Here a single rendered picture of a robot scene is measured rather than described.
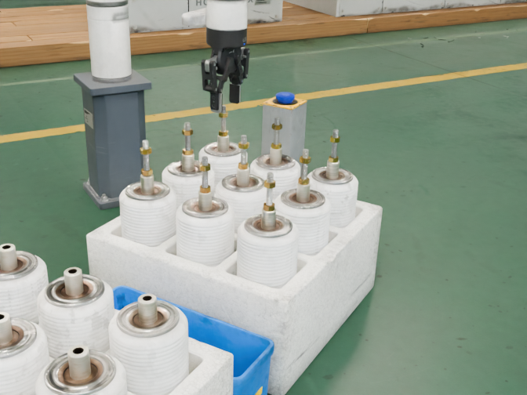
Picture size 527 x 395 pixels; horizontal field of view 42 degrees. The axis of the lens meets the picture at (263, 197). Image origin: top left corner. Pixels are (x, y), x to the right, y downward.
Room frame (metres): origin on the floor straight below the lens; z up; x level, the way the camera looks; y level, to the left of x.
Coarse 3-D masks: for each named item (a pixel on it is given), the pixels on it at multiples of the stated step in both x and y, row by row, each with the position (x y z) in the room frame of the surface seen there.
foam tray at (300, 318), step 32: (352, 224) 1.11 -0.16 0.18; (96, 256) 1.03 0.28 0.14; (128, 256) 0.99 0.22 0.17; (160, 256) 0.97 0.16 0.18; (320, 256) 0.99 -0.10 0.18; (352, 256) 1.07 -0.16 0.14; (160, 288) 0.96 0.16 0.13; (192, 288) 0.93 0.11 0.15; (224, 288) 0.90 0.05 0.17; (256, 288) 0.89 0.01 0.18; (288, 288) 0.89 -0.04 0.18; (320, 288) 0.95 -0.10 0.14; (352, 288) 1.08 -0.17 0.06; (224, 320) 0.90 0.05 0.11; (256, 320) 0.87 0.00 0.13; (288, 320) 0.86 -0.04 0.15; (320, 320) 0.96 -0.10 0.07; (288, 352) 0.86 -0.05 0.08; (288, 384) 0.87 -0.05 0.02
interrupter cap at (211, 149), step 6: (210, 144) 1.30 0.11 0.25; (216, 144) 1.30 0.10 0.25; (234, 144) 1.30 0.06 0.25; (204, 150) 1.26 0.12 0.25; (210, 150) 1.26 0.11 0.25; (216, 150) 1.27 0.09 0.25; (228, 150) 1.27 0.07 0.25; (234, 150) 1.26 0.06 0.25; (240, 150) 1.26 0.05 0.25; (216, 156) 1.24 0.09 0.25; (222, 156) 1.24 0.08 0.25; (228, 156) 1.24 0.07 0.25
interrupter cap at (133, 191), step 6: (132, 186) 1.08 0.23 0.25; (138, 186) 1.08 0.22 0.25; (156, 186) 1.09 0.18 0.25; (162, 186) 1.09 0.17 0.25; (168, 186) 1.08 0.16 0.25; (126, 192) 1.05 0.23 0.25; (132, 192) 1.06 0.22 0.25; (138, 192) 1.06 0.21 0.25; (156, 192) 1.07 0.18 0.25; (162, 192) 1.06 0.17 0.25; (168, 192) 1.06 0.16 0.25; (132, 198) 1.04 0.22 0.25; (138, 198) 1.03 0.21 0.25; (144, 198) 1.03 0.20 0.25; (150, 198) 1.03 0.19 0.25; (156, 198) 1.04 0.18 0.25
